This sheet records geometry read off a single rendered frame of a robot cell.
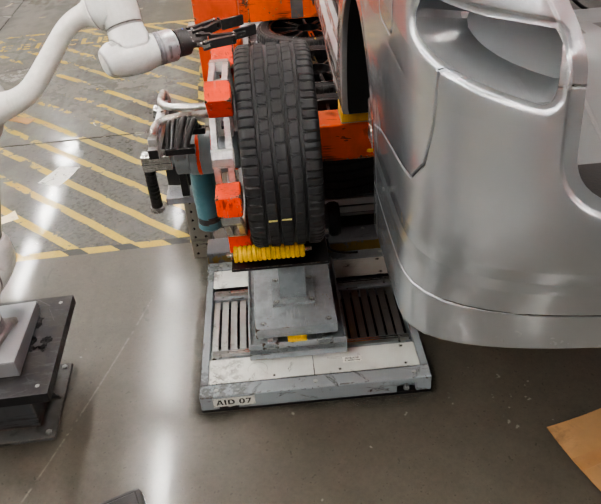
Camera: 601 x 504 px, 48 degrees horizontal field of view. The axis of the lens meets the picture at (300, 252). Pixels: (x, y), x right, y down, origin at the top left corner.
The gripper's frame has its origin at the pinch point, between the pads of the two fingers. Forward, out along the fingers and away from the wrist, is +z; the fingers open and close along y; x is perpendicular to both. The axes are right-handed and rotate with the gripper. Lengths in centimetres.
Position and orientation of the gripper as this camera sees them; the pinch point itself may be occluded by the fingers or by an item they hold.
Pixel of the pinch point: (240, 26)
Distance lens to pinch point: 208.8
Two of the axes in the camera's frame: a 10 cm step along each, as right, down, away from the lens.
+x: -0.6, -7.5, -6.6
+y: 4.9, 5.5, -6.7
